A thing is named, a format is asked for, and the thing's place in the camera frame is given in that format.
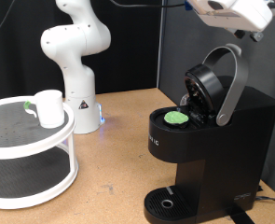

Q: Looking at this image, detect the black curtain backdrop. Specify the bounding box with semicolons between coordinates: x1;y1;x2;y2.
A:
0;0;163;104

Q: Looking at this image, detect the white mug green taped handle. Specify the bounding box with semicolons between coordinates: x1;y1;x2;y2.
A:
23;89;66;129

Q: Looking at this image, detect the grey partition panel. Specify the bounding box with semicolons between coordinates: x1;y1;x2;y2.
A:
157;0;275;200

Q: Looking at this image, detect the white two-tier turntable shelf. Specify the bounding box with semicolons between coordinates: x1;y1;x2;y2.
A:
0;95;79;210

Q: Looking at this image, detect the black Keurig coffee machine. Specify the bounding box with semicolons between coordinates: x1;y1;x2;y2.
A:
144;42;275;224

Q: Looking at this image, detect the gripper finger with green tape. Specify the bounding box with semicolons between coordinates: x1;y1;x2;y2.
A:
249;30;265;43
233;28;247;40

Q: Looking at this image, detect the coffee pod with green lid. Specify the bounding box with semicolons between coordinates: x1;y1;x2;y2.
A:
163;110;190;127

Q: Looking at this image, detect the black machine power cable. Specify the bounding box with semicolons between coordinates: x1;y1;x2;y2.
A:
254;195;275;206

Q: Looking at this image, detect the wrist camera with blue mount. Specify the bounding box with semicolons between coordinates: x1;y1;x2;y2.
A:
183;1;195;12

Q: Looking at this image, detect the black robot camera cable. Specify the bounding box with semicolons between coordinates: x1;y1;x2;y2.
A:
109;0;187;9

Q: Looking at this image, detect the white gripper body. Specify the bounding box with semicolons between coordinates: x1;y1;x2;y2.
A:
199;6;274;32

